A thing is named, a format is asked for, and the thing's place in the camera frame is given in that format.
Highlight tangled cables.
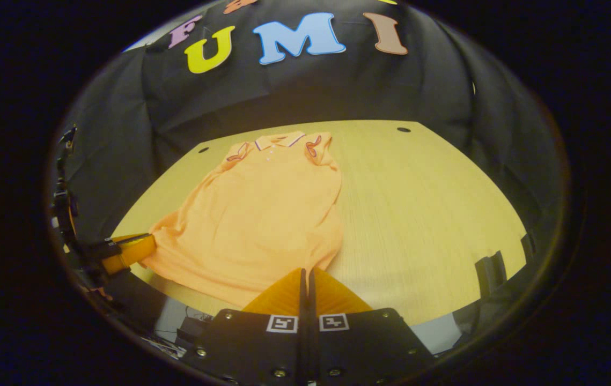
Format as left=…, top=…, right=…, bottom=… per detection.
left=142, top=333, right=189, bottom=359

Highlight black chair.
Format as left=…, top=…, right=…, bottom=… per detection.
left=474, top=233, right=535, bottom=298

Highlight orange T-shirt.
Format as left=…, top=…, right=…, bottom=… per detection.
left=142, top=130, right=344, bottom=309

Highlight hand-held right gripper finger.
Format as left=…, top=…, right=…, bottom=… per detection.
left=182, top=268, right=307, bottom=386
left=308, top=267, right=437, bottom=386

